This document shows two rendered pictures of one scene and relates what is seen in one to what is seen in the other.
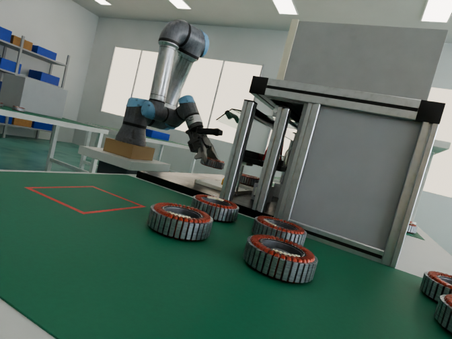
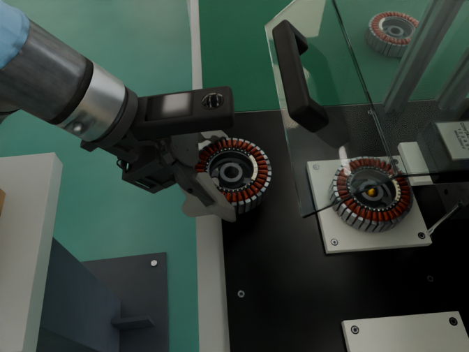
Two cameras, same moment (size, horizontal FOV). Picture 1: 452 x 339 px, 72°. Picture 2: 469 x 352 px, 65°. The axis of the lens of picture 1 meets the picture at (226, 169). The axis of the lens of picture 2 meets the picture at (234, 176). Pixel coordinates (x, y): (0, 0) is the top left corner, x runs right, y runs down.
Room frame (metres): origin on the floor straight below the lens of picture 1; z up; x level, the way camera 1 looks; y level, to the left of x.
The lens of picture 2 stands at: (1.16, 0.20, 1.28)
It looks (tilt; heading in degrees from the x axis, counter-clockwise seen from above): 58 degrees down; 331
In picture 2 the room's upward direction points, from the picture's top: straight up
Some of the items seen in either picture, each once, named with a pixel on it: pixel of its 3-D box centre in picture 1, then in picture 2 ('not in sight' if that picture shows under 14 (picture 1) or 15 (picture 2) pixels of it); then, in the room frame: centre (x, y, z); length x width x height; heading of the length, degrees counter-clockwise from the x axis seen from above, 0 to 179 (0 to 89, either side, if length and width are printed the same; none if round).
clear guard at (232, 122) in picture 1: (264, 126); (458, 73); (1.29, -0.11, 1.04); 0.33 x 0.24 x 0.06; 66
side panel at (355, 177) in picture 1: (349, 180); not in sight; (0.73, -0.29, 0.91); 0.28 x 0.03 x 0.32; 66
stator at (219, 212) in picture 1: (214, 207); not in sight; (0.72, 0.00, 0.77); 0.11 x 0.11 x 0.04
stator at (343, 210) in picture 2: (248, 179); (370, 193); (1.30, -0.10, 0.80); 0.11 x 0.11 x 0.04
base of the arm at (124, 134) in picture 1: (132, 133); not in sight; (1.56, 0.50, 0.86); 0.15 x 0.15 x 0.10
